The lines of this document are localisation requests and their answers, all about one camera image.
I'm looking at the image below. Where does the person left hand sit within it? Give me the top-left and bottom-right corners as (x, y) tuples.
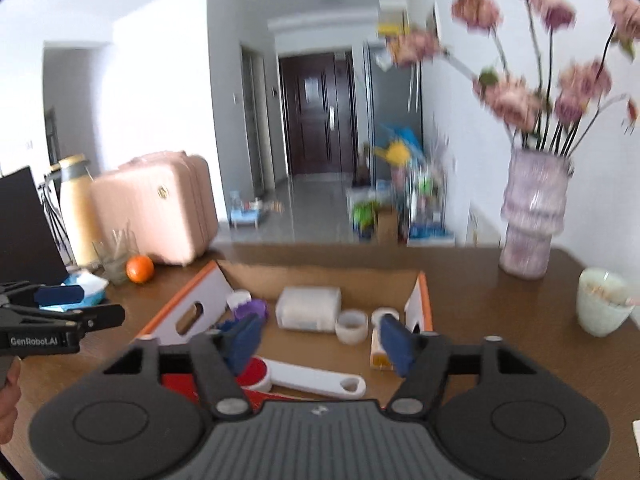
(0, 359), (22, 445)

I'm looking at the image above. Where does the blue tissue pack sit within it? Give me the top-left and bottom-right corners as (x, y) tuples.
(44, 270), (110, 312)

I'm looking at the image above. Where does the black paper bag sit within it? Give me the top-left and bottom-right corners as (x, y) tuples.
(0, 167), (68, 285)

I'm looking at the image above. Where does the purple small object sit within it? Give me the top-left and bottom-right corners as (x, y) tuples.
(233, 299), (268, 321)

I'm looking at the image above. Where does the clear glass cup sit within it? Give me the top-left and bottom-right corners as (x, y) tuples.
(92, 228), (138, 285)

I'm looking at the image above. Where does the orange fruit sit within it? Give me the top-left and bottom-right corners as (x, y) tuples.
(126, 255), (155, 284)

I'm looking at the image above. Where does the white tape roll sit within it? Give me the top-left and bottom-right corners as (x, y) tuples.
(335, 310), (369, 346)

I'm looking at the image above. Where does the red cardboard box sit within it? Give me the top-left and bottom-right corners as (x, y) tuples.
(140, 261), (433, 404)

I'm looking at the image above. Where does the white plastic container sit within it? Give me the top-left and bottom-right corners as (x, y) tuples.
(276, 286), (342, 333)

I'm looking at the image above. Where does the yellow thermos jug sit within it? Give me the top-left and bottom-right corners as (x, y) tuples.
(46, 154), (102, 268)

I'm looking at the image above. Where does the pink small suitcase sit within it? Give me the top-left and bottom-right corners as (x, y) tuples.
(90, 152), (218, 266)

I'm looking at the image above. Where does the blue small stool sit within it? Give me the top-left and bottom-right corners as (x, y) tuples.
(229, 191), (264, 229)

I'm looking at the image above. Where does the storage rack with items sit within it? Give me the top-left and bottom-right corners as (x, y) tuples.
(405, 155), (454, 247)

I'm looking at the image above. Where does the pink textured vase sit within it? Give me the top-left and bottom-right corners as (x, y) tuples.
(499, 150), (573, 280)

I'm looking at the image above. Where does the white ceramic bowl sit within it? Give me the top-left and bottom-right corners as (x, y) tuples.
(576, 268), (636, 338)

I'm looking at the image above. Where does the grey refrigerator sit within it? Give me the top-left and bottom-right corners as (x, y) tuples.
(363, 41), (426, 181)

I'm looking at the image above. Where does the dried pink rose bouquet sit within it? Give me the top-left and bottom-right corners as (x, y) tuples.
(386, 0), (639, 158)

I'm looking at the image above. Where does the dark brown entrance door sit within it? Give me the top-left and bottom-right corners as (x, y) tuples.
(279, 51), (357, 177)

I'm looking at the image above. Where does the yellow box on refrigerator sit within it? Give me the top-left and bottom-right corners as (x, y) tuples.
(376, 9), (407, 38)

